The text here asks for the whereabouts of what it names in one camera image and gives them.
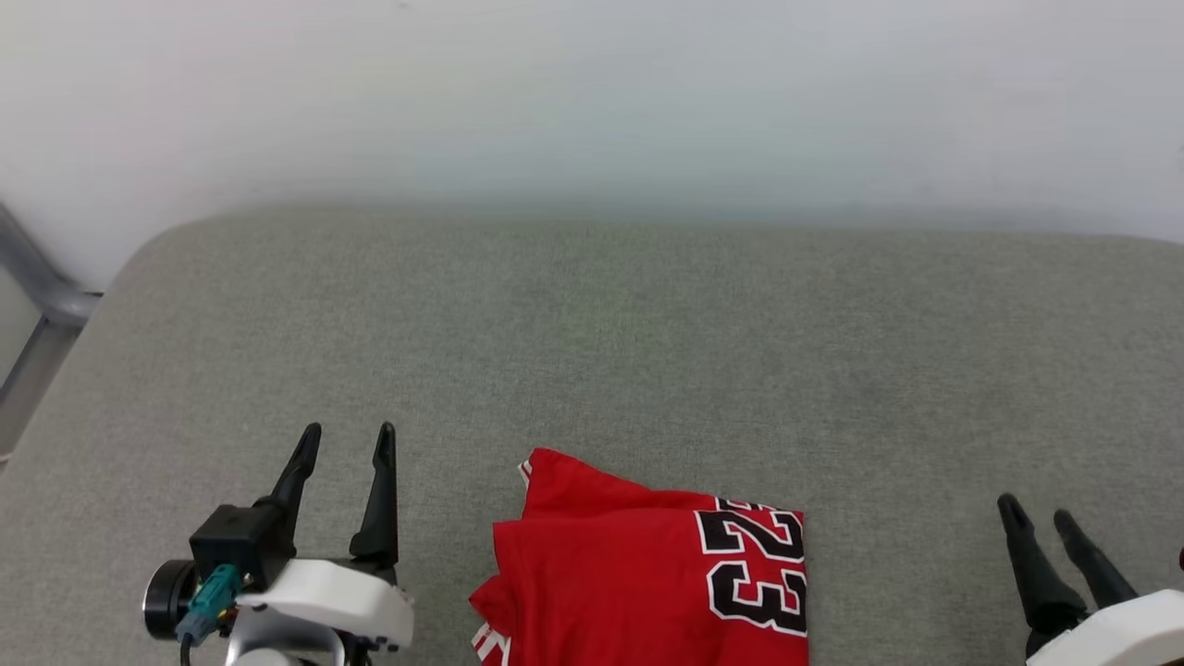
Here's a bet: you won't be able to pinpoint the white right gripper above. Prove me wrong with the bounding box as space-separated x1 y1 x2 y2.
997 494 1184 666

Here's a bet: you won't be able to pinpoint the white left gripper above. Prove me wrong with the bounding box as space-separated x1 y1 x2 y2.
227 422 415 666

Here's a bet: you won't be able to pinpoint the red basketball jersey white sleeves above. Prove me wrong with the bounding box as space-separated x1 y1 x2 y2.
469 448 810 666

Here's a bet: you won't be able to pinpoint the grey fabric sofa seat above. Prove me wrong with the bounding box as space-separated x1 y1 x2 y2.
0 205 1184 666

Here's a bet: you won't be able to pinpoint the teal cable connector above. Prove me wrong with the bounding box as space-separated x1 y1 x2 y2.
174 564 243 648

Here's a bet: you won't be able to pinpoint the grey metal frame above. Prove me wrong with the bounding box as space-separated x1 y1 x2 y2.
0 203 103 461

